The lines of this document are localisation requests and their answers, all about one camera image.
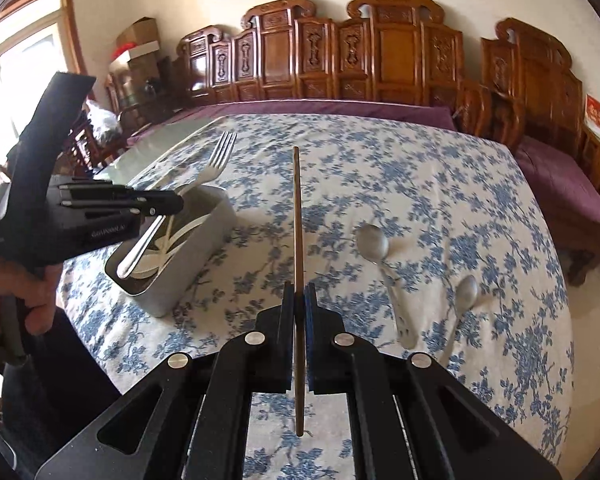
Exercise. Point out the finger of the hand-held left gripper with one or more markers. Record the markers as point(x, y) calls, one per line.
point(130, 202)
point(55, 115)

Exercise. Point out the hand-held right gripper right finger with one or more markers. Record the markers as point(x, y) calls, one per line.
point(311, 340)

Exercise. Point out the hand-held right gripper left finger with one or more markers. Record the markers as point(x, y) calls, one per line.
point(287, 332)

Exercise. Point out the white ceramic spoon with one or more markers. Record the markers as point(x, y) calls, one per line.
point(192, 230)

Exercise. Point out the metal fork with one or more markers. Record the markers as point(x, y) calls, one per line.
point(215, 165)

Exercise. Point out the rectangular metal tin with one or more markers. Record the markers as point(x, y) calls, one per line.
point(180, 285)

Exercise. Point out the brown wooden chopstick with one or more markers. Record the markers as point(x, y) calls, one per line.
point(297, 210)

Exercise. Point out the person's left hand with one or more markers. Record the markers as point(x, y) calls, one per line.
point(30, 290)

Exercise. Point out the white plastic bag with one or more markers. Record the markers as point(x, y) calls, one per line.
point(102, 117)

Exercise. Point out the wooden dining chair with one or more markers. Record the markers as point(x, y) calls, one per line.
point(87, 150)

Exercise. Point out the red bundle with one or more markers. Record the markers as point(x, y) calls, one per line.
point(122, 51)

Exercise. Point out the white flat box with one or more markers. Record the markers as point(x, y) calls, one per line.
point(137, 56)

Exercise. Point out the brown cardboard box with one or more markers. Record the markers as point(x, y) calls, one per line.
point(140, 32)

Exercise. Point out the person's dark clothing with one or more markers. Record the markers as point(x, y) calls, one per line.
point(55, 385)

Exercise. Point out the blue floral tablecloth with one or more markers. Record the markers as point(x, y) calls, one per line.
point(380, 170)

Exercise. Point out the long purple sofa cushion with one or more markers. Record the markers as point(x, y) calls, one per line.
point(330, 107)

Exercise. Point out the carved wooden sofa bench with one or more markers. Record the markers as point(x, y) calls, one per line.
point(395, 60)

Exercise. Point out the purple armchair seat cushion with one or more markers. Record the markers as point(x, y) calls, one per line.
point(560, 180)

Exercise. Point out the carved wooden armchair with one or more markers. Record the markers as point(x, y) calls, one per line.
point(535, 80)

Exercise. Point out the wooden door frame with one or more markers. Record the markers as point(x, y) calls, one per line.
point(70, 25)

